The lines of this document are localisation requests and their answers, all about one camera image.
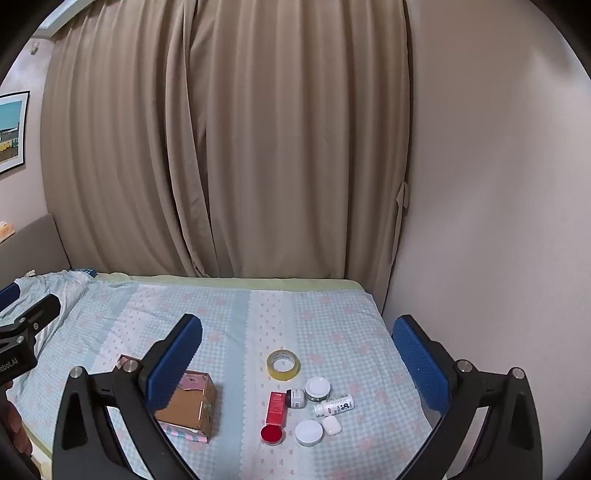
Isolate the red carton box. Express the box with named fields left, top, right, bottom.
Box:
left=266, top=391, right=287, bottom=428

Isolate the checkered floral bed sheet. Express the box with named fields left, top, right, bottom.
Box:
left=1, top=271, right=432, bottom=479

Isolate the white pill bottle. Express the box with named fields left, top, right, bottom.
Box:
left=312, top=394, right=355, bottom=418

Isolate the red cap jar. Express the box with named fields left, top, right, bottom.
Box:
left=260, top=424, right=284, bottom=446

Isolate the small dark bottle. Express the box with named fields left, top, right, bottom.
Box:
left=286, top=389, right=307, bottom=409

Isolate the beige curtain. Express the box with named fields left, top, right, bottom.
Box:
left=41, top=1, right=412, bottom=304

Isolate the grey headboard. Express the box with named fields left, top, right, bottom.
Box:
left=0, top=214, right=71, bottom=288

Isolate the person hand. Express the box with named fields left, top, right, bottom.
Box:
left=1, top=396, right=33, bottom=457

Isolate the cardboard box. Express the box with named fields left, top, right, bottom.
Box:
left=155, top=370, right=217, bottom=444

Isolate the yellow tape roll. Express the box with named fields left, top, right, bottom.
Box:
left=266, top=349, right=301, bottom=381

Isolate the framed wall picture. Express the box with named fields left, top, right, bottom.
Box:
left=0, top=91, right=30, bottom=175

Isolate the white earbuds case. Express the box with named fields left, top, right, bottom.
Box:
left=322, top=416, right=342, bottom=436

